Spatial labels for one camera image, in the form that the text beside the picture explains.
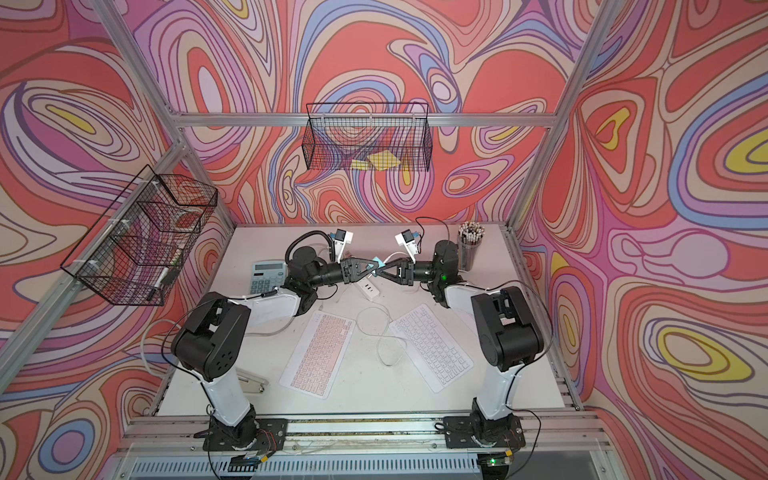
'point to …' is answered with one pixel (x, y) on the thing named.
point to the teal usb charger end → (379, 262)
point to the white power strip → (369, 286)
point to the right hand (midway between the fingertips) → (379, 279)
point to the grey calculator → (267, 275)
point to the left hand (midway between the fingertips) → (379, 271)
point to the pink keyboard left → (319, 354)
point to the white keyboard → (432, 349)
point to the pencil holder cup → (469, 239)
